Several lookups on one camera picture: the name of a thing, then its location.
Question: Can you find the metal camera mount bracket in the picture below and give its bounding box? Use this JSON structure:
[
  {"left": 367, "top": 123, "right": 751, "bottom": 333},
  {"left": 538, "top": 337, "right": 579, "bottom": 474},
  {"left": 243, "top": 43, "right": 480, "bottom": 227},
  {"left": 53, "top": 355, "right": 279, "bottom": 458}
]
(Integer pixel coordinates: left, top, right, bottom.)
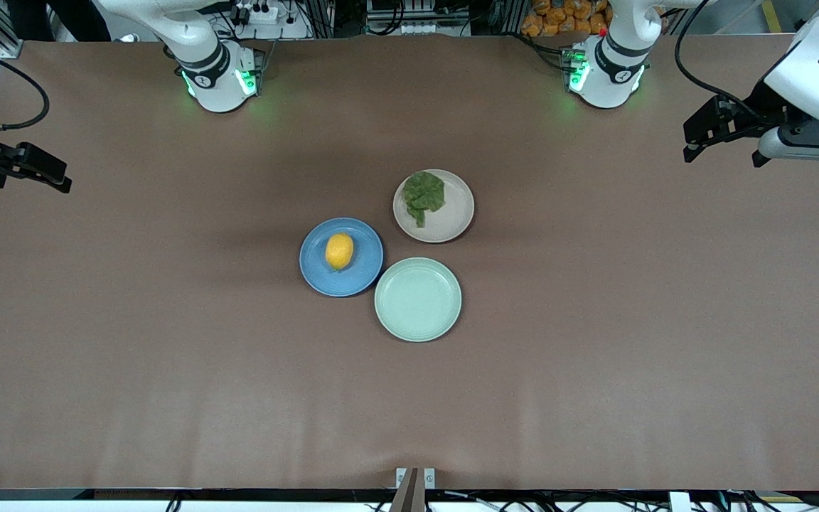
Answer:
[{"left": 395, "top": 467, "right": 437, "bottom": 512}]

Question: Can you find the green lettuce leaf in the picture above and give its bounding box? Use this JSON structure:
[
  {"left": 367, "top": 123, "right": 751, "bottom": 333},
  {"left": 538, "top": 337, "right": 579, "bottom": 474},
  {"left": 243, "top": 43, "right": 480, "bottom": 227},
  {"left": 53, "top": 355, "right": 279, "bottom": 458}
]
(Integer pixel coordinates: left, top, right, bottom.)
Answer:
[{"left": 402, "top": 171, "right": 446, "bottom": 228}]

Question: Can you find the pale green plate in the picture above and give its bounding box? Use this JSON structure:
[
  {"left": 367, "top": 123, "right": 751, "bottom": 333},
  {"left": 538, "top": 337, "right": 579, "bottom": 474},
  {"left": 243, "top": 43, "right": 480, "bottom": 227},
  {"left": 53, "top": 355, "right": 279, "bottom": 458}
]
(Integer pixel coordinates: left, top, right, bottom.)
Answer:
[{"left": 374, "top": 257, "right": 463, "bottom": 343}]

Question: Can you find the yellow lemon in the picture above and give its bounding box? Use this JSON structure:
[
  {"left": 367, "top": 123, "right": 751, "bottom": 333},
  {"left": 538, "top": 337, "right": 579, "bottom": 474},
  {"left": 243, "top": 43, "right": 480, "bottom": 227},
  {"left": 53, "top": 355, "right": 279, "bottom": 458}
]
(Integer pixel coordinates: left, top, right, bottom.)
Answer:
[{"left": 325, "top": 233, "right": 355, "bottom": 271}]

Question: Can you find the white power strip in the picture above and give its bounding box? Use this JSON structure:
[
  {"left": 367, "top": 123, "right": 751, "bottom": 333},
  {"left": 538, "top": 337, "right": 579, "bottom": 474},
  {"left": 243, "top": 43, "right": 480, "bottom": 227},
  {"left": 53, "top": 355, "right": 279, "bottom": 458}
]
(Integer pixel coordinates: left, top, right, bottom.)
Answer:
[{"left": 233, "top": 0, "right": 281, "bottom": 26}]

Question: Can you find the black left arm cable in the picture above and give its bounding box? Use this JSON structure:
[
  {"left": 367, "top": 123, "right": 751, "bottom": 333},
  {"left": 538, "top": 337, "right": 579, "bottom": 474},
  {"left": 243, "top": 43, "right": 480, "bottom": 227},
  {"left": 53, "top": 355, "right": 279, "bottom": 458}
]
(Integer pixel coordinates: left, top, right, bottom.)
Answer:
[{"left": 674, "top": 0, "right": 769, "bottom": 120}]

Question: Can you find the blue plate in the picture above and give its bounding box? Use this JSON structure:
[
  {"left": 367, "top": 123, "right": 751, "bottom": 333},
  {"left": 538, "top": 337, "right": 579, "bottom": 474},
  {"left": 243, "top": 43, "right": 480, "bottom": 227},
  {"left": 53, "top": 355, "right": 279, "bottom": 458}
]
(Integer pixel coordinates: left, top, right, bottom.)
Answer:
[{"left": 299, "top": 218, "right": 385, "bottom": 297}]

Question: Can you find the brown table cover sheet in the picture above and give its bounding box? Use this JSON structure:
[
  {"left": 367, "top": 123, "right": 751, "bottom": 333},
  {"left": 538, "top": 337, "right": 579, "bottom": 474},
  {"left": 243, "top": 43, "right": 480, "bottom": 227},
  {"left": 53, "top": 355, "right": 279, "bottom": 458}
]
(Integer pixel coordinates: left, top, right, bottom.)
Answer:
[{"left": 0, "top": 36, "right": 819, "bottom": 493}]

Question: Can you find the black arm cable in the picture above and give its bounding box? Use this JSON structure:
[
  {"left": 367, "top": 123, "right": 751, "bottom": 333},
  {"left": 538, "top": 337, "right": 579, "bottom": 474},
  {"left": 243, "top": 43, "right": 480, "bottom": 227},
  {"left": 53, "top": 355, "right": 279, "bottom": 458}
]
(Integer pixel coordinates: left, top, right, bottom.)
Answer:
[
  {"left": 0, "top": 37, "right": 51, "bottom": 132},
  {"left": 674, "top": 0, "right": 769, "bottom": 120}
]

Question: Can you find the beige plate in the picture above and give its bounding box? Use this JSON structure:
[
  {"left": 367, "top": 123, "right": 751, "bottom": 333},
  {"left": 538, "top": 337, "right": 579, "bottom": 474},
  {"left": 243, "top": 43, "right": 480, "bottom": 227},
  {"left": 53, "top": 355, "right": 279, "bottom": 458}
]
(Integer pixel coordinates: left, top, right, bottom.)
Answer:
[{"left": 392, "top": 169, "right": 475, "bottom": 244}]

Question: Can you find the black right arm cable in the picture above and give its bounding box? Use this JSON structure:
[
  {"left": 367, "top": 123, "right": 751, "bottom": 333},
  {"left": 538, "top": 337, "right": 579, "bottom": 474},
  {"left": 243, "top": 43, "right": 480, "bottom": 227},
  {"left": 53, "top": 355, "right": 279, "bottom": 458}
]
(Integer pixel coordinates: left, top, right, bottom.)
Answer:
[{"left": 0, "top": 37, "right": 51, "bottom": 132}]

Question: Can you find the bag of orange items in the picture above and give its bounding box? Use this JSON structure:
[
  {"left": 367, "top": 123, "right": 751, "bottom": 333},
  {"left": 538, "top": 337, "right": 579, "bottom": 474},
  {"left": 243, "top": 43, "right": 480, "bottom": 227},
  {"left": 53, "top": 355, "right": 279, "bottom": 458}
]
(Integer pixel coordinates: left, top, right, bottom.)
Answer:
[{"left": 521, "top": 0, "right": 609, "bottom": 38}]

